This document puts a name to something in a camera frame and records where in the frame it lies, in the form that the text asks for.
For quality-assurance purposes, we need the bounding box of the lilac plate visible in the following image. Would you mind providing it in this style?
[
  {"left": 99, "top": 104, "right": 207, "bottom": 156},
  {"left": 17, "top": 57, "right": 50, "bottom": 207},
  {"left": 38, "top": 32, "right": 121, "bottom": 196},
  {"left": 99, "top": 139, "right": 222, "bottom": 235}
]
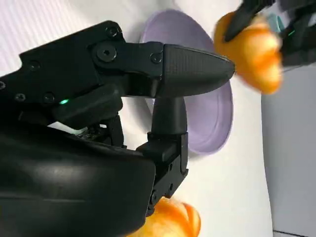
[{"left": 139, "top": 9, "right": 234, "bottom": 157}]

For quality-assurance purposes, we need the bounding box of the pale green mug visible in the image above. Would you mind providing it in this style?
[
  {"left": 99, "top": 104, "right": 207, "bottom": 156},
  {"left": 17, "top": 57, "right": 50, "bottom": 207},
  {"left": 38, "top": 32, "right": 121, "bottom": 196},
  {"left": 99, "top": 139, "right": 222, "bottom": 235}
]
[{"left": 268, "top": 13, "right": 284, "bottom": 33}]

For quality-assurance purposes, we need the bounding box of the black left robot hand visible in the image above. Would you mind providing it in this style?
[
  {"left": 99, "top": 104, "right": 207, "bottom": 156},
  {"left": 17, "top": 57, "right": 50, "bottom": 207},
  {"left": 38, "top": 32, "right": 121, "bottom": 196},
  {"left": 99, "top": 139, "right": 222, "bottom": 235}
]
[{"left": 223, "top": 0, "right": 316, "bottom": 67}]

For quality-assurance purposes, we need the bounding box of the orange toy bread roll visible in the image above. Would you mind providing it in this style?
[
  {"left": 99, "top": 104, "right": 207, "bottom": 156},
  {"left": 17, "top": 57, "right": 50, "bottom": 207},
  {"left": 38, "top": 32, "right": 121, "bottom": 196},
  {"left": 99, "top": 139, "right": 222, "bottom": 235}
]
[
  {"left": 213, "top": 12, "right": 283, "bottom": 95},
  {"left": 142, "top": 196, "right": 202, "bottom": 237}
]

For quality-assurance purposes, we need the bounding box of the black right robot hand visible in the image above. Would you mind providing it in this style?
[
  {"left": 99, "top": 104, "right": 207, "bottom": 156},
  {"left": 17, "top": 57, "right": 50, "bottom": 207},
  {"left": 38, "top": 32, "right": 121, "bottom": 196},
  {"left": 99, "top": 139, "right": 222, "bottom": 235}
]
[{"left": 0, "top": 21, "right": 235, "bottom": 237}]

